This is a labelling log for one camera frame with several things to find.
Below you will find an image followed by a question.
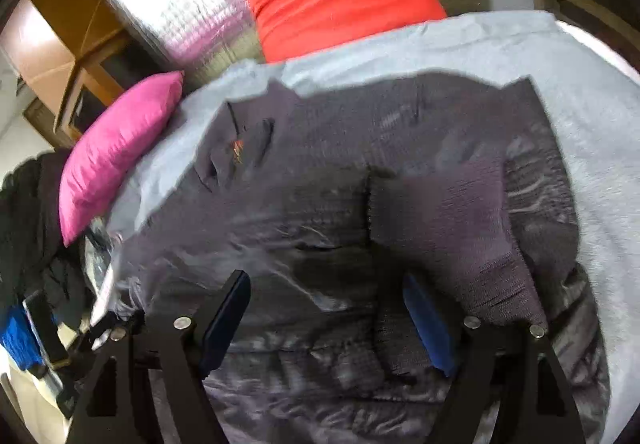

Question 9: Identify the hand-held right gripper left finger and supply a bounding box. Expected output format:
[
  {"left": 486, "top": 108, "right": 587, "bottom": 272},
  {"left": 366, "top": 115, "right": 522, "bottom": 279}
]
[{"left": 65, "top": 269, "right": 252, "bottom": 444}]

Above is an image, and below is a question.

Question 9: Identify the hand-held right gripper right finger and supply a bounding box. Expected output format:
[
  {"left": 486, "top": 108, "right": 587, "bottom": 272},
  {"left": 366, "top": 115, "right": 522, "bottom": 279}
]
[{"left": 401, "top": 272, "right": 587, "bottom": 444}]

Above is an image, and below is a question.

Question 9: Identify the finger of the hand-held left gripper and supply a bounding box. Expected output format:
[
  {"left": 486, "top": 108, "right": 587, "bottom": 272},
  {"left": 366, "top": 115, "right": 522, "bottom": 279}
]
[{"left": 75, "top": 310, "right": 145, "bottom": 357}]

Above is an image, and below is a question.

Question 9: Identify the dark puffer jacket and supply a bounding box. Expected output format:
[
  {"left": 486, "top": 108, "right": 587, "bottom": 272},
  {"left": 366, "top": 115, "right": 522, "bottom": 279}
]
[{"left": 107, "top": 70, "right": 613, "bottom": 444}]

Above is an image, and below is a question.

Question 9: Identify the pile of dark clothes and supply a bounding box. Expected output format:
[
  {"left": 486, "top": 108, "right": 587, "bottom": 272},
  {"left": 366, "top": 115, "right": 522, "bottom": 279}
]
[{"left": 0, "top": 151, "right": 96, "bottom": 332}]

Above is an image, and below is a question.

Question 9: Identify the bright blue cloth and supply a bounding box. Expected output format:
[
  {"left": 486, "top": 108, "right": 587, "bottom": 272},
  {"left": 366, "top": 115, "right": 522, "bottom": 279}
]
[{"left": 0, "top": 309, "right": 46, "bottom": 372}]

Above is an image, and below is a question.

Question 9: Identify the clear plastic bag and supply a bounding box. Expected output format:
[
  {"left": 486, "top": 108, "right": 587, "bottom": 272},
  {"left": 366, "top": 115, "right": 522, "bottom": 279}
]
[{"left": 82, "top": 216, "right": 123, "bottom": 289}]

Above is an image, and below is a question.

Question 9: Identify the pink pillow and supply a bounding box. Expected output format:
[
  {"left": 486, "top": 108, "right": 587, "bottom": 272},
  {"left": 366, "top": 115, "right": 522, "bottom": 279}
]
[{"left": 59, "top": 71, "right": 185, "bottom": 247}]

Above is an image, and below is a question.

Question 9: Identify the grey blanket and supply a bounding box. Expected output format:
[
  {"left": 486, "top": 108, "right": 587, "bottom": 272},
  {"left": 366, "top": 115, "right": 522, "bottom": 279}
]
[{"left": 107, "top": 10, "right": 640, "bottom": 444}]

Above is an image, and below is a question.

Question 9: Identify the wooden cabinet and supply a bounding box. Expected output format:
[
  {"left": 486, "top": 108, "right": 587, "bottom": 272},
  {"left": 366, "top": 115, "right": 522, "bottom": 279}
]
[{"left": 25, "top": 0, "right": 151, "bottom": 147}]

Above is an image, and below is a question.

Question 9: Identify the silver quilted headboard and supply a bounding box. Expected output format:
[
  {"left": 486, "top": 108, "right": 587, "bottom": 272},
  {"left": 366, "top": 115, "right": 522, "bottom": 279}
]
[{"left": 107, "top": 0, "right": 476, "bottom": 80}]

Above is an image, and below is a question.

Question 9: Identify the white mattress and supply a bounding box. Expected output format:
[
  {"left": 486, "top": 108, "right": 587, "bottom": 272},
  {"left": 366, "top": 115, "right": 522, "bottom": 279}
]
[{"left": 555, "top": 20, "right": 640, "bottom": 87}]

